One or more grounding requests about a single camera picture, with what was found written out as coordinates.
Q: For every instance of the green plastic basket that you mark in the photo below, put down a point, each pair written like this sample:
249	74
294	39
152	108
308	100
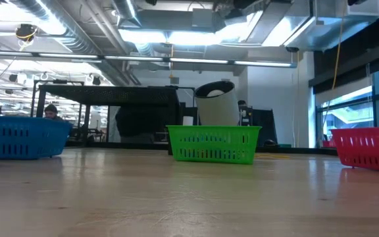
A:
209	130

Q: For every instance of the yellow rubber band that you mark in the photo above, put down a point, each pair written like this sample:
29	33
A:
271	156

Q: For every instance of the blue plastic basket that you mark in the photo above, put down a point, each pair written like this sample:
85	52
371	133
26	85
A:
28	121

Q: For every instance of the dark office chair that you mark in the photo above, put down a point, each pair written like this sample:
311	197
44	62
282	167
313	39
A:
133	121

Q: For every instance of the white roll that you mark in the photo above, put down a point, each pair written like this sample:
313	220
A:
187	121

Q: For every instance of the white cylinder with black rim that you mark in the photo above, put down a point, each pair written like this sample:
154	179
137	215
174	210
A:
219	112

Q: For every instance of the person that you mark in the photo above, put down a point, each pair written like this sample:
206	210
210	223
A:
242	103
50	110

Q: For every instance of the long ceiling light strip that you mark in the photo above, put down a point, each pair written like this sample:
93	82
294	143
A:
196	61

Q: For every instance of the black equipment box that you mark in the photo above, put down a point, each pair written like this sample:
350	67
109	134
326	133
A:
262	125

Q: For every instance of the silver ventilation unit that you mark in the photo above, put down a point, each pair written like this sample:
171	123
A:
308	29

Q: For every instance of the red plastic basket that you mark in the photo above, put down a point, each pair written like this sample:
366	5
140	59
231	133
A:
367	131

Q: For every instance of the black table frame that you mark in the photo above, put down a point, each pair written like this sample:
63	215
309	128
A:
308	150

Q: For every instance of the silver ceiling duct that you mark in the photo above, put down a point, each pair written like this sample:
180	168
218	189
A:
77	36

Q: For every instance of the glass window wall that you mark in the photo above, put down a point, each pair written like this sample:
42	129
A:
347	118

